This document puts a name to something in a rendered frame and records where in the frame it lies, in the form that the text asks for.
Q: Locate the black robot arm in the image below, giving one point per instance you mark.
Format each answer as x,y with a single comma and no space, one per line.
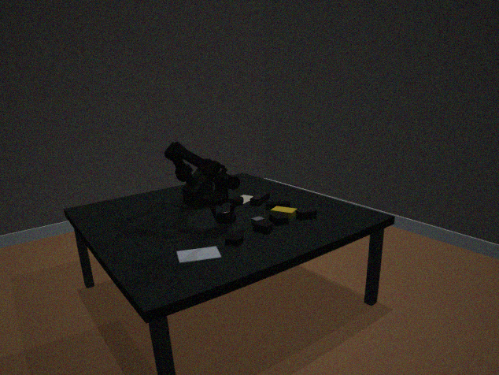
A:
210,169

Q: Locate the yellow rectangular block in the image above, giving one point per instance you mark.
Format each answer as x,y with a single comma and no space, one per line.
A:
290,212

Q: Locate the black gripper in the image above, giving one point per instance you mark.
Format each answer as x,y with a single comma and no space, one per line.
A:
236,201

